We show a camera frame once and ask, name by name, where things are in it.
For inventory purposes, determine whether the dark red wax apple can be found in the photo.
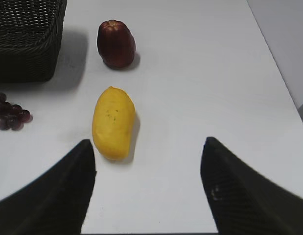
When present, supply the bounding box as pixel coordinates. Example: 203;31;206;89
97;20;136;69

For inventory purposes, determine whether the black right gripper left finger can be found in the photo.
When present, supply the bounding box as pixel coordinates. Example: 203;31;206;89
0;140;96;235

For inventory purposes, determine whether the yellow mango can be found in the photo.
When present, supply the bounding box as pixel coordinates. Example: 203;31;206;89
92;87;136;161

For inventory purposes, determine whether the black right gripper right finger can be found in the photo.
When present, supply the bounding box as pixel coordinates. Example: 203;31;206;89
200;137;303;235

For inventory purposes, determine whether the purple grape bunch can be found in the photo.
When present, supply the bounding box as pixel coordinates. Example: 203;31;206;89
0;92;33;131

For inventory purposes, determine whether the black woven basket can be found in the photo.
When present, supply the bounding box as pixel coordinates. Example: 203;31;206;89
0;0;67;83

